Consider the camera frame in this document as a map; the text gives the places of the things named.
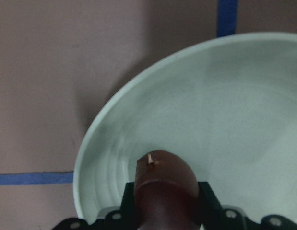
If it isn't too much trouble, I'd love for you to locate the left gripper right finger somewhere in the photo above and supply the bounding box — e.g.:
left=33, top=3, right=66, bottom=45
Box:
left=198, top=182, right=246, bottom=230

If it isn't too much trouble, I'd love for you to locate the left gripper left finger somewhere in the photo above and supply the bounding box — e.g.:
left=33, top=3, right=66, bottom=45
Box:
left=98, top=182, right=139, bottom=230

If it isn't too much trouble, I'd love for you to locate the brown bun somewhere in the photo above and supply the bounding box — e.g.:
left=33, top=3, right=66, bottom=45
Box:
left=133, top=150, right=200, bottom=230

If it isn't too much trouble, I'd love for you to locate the light green plate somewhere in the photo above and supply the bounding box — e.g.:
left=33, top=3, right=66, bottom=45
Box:
left=73, top=33, right=297, bottom=223

